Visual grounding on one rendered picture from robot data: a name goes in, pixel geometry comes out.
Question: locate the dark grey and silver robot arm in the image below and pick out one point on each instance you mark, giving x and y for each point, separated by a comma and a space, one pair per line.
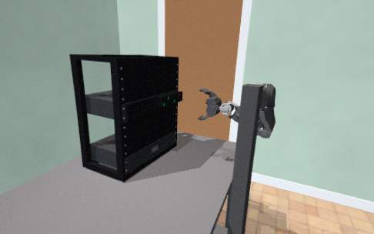
267, 116

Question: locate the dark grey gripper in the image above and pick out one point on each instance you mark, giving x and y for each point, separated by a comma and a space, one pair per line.
213, 105

